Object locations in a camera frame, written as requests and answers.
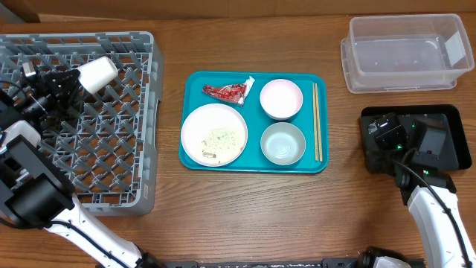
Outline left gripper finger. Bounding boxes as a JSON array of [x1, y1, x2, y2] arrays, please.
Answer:
[[48, 69, 80, 84], [65, 86, 80, 109]]

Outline white cup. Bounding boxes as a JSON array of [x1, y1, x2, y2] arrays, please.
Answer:
[[77, 57, 118, 94]]

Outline grey green bowl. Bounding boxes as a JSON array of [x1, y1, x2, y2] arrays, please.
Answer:
[[260, 122, 306, 166]]

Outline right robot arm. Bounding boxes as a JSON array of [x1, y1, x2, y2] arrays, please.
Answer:
[[363, 113, 475, 267]]

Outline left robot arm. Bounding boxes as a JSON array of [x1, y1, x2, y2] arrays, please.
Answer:
[[1, 69, 163, 267]]

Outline black rectangular tray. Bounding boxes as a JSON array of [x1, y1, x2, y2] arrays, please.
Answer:
[[359, 104, 472, 172]]

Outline grey plastic dish rack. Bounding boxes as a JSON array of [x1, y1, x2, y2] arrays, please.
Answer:
[[1, 31, 164, 216]]

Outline left wooden chopstick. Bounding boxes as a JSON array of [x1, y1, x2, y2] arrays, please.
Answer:
[[312, 83, 321, 162]]

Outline cardboard backdrop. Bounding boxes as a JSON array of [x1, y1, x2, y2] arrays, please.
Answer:
[[1, 0, 475, 23]]

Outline clear plastic bin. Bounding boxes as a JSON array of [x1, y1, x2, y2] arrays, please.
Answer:
[[341, 13, 475, 94]]

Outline pink white bowl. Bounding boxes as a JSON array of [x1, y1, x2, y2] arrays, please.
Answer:
[[260, 79, 303, 121]]

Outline large white round plate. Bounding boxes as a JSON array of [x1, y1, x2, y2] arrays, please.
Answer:
[[181, 103, 248, 168]]

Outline teal serving tray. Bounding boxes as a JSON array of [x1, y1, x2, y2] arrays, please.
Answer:
[[181, 71, 329, 173]]

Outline pile of rice grains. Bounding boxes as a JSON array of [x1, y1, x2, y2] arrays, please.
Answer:
[[199, 127, 245, 165]]

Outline red crumpled snack wrapper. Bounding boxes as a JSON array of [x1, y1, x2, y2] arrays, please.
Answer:
[[202, 76, 255, 106]]

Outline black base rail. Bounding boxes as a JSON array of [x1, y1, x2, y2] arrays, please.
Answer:
[[164, 258, 358, 268]]

